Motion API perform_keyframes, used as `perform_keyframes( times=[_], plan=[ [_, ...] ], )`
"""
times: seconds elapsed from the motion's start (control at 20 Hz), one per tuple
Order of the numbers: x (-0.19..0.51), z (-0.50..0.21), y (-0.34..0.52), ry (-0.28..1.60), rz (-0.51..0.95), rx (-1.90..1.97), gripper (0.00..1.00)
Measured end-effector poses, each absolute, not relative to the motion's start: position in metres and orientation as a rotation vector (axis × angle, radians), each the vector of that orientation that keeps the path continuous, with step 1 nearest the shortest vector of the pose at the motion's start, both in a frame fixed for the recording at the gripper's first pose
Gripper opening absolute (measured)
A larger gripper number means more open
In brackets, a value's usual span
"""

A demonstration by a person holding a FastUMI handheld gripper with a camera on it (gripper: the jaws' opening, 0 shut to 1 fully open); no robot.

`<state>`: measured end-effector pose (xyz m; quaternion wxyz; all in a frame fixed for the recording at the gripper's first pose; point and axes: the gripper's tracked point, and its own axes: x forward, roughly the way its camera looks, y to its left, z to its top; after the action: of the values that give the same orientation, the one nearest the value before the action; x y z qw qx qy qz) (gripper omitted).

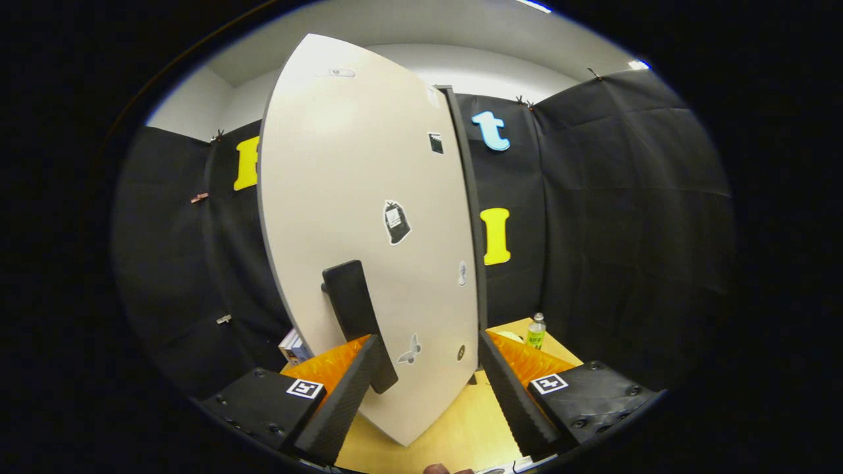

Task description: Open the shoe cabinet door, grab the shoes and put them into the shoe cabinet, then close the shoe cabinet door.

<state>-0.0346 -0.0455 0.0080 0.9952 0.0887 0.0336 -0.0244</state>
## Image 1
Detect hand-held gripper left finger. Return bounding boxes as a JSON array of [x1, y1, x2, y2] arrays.
[[198, 334, 383, 467]]

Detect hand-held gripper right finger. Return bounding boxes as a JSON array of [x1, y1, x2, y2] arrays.
[[477, 329, 659, 461]]

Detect black door handle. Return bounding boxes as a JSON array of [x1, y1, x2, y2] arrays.
[[321, 259, 400, 395]]

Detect grey shoe cabinet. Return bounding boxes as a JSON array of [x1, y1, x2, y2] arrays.
[[435, 84, 489, 386]]

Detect beige shoe cabinet door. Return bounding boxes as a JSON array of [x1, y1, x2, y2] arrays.
[[257, 33, 480, 448]]

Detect blue-cover book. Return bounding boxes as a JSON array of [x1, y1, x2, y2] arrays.
[[288, 336, 314, 367]]

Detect black backdrop cloth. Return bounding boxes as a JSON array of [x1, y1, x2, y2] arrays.
[[112, 66, 735, 402]]

